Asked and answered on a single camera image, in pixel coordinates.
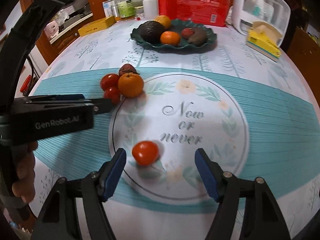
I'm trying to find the dark green fruit plate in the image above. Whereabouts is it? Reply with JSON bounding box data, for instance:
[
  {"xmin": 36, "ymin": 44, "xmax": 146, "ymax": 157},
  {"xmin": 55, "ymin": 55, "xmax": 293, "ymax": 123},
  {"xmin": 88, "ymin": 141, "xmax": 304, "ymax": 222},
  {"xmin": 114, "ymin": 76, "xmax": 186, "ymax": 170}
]
[{"xmin": 130, "ymin": 19, "xmax": 217, "ymax": 50}]

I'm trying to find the dark avocado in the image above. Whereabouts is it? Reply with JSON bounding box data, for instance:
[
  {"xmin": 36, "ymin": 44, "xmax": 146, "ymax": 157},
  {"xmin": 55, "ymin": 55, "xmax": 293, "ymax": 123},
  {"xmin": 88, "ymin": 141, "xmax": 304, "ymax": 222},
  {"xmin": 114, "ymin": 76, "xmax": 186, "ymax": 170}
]
[{"xmin": 138, "ymin": 21, "xmax": 165, "ymax": 44}]

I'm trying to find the small red tomato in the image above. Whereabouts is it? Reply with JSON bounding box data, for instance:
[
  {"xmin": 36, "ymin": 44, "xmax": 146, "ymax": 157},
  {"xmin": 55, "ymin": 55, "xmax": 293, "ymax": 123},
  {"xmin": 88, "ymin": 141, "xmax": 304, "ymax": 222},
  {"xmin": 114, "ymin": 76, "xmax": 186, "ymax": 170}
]
[
  {"xmin": 100, "ymin": 73, "xmax": 119, "ymax": 91},
  {"xmin": 104, "ymin": 87, "xmax": 121, "ymax": 106}
]

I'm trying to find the person's left hand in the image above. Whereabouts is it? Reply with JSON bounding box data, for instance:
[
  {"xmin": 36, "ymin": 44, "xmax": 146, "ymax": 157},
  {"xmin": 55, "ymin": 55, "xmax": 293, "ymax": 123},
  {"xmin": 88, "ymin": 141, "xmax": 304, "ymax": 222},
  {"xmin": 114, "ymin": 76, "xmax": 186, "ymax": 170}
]
[{"xmin": 12, "ymin": 141, "xmax": 38, "ymax": 204}]

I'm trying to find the orange tangerine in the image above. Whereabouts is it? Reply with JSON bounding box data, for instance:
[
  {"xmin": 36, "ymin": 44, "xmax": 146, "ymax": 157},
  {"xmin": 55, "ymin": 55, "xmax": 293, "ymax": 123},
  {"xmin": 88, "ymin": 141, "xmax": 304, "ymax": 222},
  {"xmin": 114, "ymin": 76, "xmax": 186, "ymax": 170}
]
[
  {"xmin": 160, "ymin": 31, "xmax": 181, "ymax": 47},
  {"xmin": 118, "ymin": 73, "xmax": 144, "ymax": 98}
]

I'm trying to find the large yellow orange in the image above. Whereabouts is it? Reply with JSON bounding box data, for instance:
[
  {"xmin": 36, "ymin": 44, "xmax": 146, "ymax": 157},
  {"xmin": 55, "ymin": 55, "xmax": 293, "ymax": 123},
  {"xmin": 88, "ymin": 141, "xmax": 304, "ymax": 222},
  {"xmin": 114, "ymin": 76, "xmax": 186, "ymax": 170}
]
[{"xmin": 154, "ymin": 15, "xmax": 171, "ymax": 30}]

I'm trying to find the red lychee fruit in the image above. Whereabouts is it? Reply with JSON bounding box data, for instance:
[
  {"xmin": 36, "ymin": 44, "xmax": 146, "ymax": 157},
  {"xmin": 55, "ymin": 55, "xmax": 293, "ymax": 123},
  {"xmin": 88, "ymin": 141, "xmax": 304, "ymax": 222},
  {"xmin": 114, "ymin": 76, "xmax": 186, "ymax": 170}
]
[{"xmin": 181, "ymin": 28, "xmax": 195, "ymax": 40}]

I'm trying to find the white cosmetics storage box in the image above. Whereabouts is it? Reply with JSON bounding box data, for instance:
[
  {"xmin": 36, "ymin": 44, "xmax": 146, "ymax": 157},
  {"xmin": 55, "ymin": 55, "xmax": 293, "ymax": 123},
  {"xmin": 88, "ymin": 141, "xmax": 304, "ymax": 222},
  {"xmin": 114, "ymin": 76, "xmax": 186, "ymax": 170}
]
[{"xmin": 232, "ymin": 0, "xmax": 291, "ymax": 46}]

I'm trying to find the white plastic bottle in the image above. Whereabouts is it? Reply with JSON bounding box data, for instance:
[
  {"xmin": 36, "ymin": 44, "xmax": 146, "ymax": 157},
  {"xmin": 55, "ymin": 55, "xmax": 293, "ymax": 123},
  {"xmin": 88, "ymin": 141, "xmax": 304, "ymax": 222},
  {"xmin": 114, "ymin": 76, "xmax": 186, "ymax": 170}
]
[{"xmin": 143, "ymin": 0, "xmax": 158, "ymax": 20}]

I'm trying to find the brown oblong fruit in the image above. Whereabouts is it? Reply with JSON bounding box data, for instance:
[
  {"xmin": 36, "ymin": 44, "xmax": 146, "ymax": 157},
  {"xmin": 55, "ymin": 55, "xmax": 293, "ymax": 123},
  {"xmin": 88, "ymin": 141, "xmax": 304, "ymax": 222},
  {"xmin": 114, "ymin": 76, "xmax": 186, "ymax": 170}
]
[{"xmin": 188, "ymin": 28, "xmax": 208, "ymax": 47}]

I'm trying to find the dark red wrinkled fruit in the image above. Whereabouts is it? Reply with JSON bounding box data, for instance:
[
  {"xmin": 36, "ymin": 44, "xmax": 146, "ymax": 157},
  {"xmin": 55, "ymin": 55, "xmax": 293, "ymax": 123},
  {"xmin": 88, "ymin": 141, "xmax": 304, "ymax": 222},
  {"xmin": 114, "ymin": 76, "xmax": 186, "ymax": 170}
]
[{"xmin": 118, "ymin": 63, "xmax": 137, "ymax": 76}]

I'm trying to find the yellow cardboard box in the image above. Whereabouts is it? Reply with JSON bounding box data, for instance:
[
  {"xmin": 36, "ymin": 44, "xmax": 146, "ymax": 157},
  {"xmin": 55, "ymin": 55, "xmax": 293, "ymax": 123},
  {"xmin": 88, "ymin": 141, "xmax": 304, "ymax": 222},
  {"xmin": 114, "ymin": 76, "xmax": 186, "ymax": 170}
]
[{"xmin": 78, "ymin": 16, "xmax": 115, "ymax": 37}]

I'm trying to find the green liquid bottle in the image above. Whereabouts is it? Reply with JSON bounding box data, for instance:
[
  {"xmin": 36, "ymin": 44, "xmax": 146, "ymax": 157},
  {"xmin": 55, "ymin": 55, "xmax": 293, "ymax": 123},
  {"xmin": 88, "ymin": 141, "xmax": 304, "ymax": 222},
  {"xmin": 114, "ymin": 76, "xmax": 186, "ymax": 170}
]
[{"xmin": 117, "ymin": 0, "xmax": 135, "ymax": 20}]

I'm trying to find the white blue carton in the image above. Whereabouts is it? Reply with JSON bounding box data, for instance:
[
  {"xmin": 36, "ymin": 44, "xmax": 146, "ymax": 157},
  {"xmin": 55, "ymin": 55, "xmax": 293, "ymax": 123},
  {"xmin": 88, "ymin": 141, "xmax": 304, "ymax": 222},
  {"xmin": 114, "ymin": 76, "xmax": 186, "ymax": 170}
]
[{"xmin": 103, "ymin": 0, "xmax": 115, "ymax": 18}]

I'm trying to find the patterned white teal tablecloth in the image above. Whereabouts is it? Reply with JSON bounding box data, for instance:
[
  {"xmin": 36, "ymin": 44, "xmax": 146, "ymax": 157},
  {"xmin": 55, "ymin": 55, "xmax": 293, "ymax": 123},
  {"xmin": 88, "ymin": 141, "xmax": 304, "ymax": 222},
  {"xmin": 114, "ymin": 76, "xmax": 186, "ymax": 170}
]
[{"xmin": 31, "ymin": 21, "xmax": 319, "ymax": 239}]

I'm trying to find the yellow tissue pack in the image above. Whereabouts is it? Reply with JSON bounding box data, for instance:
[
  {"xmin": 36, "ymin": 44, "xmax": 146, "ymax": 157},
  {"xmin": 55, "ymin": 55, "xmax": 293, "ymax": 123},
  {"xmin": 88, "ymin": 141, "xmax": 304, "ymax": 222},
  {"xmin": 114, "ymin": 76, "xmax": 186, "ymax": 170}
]
[{"xmin": 246, "ymin": 21, "xmax": 283, "ymax": 62}]

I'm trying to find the red gift box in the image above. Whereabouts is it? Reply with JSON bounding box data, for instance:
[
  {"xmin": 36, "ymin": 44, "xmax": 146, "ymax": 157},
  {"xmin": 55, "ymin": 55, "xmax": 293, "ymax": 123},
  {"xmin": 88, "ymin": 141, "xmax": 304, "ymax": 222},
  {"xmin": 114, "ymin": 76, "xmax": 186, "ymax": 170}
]
[{"xmin": 158, "ymin": 0, "xmax": 231, "ymax": 27}]

